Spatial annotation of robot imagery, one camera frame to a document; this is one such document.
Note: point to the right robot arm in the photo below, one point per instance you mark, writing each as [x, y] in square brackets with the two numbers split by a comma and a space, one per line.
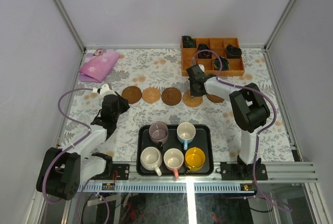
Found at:
[249, 108]

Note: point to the pink folded cloth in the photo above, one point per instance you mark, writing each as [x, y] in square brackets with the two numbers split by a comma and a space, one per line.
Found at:
[100, 64]

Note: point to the cream white mug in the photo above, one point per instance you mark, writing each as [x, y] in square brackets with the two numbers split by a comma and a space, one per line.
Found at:
[151, 159]

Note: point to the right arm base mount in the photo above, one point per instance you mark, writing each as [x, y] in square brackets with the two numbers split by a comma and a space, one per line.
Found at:
[242, 171]

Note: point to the yellow mug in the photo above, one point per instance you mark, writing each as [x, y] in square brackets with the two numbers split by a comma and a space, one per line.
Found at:
[195, 159]

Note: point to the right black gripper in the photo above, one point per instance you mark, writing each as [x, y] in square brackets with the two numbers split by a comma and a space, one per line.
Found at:
[193, 94]

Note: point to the pink mug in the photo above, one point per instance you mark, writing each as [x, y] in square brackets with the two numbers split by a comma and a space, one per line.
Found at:
[173, 159]

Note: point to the blue mug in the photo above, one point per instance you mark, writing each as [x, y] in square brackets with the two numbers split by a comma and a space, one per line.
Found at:
[186, 132]

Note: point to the woven rattan coaster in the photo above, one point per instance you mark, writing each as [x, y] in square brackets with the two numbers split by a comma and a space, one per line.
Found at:
[151, 95]
[191, 101]

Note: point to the purple mug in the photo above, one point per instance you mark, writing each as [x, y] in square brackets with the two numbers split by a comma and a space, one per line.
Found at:
[159, 133]

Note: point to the rolled dark sock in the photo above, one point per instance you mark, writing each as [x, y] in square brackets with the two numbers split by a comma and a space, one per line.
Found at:
[188, 42]
[233, 52]
[203, 50]
[221, 63]

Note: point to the dark brown wooden coaster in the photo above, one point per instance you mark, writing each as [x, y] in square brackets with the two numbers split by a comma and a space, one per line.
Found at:
[215, 99]
[171, 96]
[132, 93]

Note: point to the orange compartment organizer box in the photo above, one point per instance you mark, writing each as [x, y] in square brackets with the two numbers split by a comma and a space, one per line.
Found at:
[217, 48]

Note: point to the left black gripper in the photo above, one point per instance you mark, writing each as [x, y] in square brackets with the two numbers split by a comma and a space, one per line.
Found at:
[119, 103]

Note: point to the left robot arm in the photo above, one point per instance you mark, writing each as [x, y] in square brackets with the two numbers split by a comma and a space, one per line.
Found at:
[78, 151]

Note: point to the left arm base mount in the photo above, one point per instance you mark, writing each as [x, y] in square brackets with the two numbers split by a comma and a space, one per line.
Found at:
[116, 172]

